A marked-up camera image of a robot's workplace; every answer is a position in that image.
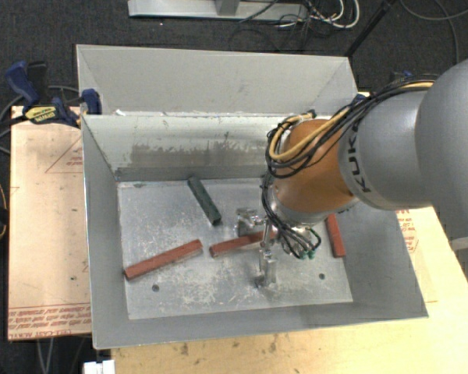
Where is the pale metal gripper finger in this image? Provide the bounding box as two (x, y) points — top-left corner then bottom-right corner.
(236, 207), (267, 238)
(255, 249), (278, 288)

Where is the red-brown flat block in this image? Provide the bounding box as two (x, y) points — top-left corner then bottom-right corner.
(123, 238), (204, 281)
(208, 230), (276, 259)
(324, 213), (347, 259)

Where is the dark green flat block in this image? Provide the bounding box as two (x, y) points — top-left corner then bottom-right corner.
(186, 175), (222, 227)

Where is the grey metal bin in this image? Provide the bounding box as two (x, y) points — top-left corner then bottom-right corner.
(76, 44), (429, 351)

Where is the brown cardboard board red print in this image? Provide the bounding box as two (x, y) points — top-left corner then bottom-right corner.
(7, 105), (440, 341)

